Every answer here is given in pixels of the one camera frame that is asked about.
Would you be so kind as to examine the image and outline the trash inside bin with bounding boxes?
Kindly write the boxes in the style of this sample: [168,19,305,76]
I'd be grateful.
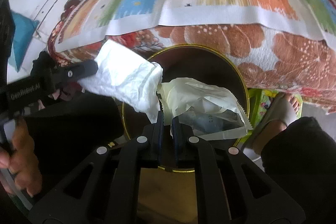
[178,107,241,136]

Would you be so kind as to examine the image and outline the teal cloth on floor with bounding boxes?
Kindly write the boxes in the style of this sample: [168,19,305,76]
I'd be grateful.
[8,11,39,72]

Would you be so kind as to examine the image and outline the person's left hand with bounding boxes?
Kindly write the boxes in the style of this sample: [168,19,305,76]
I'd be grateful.
[1,118,42,197]

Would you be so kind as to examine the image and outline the white paper sheet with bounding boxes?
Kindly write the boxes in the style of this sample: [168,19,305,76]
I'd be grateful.
[79,40,163,123]

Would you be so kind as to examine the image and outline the person's foot in sandal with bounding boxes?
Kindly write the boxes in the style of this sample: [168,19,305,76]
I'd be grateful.
[241,93,302,161]

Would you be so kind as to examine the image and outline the round black gold-rimmed trash bin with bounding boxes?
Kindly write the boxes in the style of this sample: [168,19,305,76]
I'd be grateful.
[122,45,252,173]

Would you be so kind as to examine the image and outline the yellowish plastic snack wrapper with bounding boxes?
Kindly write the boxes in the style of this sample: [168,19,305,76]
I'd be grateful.
[157,77,252,140]

